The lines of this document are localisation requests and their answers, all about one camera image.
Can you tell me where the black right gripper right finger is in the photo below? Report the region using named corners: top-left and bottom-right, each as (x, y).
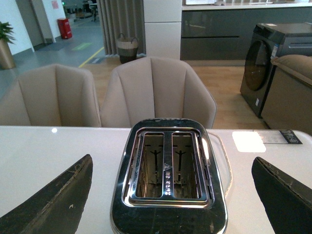
top-left (252, 157), bottom-right (312, 234)

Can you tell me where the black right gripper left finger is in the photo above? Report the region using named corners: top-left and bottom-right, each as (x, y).
top-left (0, 154), bottom-right (93, 234)

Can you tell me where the label sticker on table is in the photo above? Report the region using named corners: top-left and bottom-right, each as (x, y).
top-left (254, 130), bottom-right (302, 144)

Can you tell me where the beige cushioned furniture right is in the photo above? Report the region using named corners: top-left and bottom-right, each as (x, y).
top-left (261, 55), bottom-right (312, 135)

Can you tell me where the beige chair left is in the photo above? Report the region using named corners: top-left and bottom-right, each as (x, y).
top-left (0, 64), bottom-right (101, 127)

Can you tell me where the beige chair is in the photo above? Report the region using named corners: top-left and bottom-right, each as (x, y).
top-left (100, 57), bottom-right (217, 129)
top-left (0, 64), bottom-right (101, 127)

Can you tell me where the chrome two-slot toaster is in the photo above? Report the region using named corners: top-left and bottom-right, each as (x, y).
top-left (110, 118), bottom-right (228, 234)

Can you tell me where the beige chair middle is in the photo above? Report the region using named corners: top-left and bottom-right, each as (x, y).
top-left (100, 57), bottom-right (217, 129)

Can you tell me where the potted green plant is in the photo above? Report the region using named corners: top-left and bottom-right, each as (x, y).
top-left (0, 22), bottom-right (16, 69)

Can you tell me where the dark grey washing machine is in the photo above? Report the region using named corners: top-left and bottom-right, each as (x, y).
top-left (240, 22), bottom-right (312, 117)

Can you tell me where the woven laundry basket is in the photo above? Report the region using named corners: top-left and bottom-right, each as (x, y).
top-left (117, 33), bottom-right (138, 64)

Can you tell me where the red cabinet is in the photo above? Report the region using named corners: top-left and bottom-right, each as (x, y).
top-left (57, 18), bottom-right (72, 39)

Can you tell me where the dark grey kitchen counter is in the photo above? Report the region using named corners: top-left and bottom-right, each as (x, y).
top-left (180, 0), bottom-right (312, 60)

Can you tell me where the grey curtain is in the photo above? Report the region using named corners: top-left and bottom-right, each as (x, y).
top-left (97, 0), bottom-right (146, 56)

